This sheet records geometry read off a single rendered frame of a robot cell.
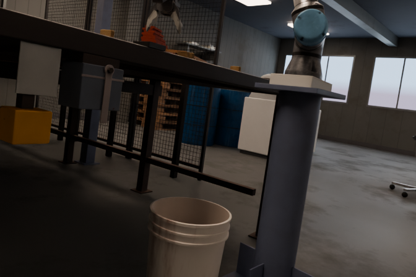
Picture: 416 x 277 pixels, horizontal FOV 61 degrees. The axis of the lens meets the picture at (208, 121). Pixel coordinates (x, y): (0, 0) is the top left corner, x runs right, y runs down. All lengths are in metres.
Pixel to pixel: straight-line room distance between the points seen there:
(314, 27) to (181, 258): 0.91
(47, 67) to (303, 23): 0.84
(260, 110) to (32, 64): 4.54
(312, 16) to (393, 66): 9.41
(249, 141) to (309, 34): 4.13
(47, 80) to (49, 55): 0.06
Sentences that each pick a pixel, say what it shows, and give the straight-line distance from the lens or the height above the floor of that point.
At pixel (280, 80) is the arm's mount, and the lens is 1.42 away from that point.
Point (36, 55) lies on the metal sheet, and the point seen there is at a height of 0.83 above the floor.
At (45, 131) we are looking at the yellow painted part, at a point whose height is 0.65.
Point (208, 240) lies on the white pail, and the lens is 1.23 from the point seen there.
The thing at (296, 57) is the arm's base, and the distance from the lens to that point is 1.46.
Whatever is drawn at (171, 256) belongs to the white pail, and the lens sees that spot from 1.25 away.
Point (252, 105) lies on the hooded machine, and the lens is 5.34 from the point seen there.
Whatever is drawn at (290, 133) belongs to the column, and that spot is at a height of 0.69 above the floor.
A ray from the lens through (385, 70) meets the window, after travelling 10.73.
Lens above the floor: 0.79
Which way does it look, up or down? 4 degrees down
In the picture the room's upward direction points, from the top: 8 degrees clockwise
